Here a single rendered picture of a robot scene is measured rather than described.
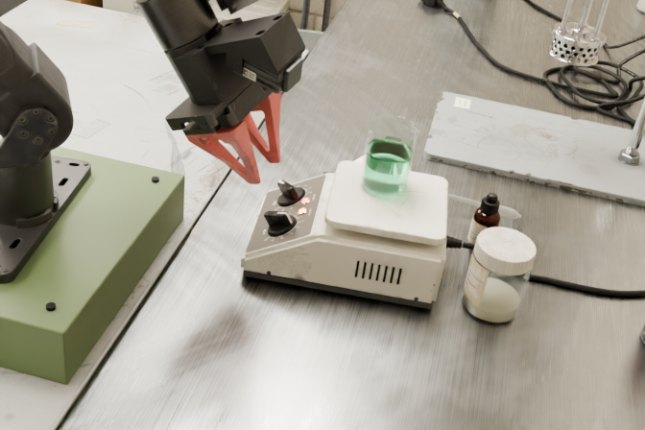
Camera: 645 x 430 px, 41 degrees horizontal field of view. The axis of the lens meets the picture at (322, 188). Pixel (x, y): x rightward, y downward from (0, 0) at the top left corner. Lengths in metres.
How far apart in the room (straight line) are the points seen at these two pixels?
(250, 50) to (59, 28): 0.73
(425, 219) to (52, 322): 0.36
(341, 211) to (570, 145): 0.48
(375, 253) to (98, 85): 0.55
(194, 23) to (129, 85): 0.49
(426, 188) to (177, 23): 0.31
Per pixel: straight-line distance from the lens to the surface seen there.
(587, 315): 0.94
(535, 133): 1.23
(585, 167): 1.18
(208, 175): 1.04
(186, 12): 0.76
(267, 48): 0.71
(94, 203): 0.88
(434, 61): 1.42
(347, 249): 0.83
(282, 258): 0.85
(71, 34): 1.40
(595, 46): 1.13
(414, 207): 0.86
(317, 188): 0.91
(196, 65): 0.76
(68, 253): 0.82
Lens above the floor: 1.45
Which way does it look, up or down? 32 degrees down
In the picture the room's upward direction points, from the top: 8 degrees clockwise
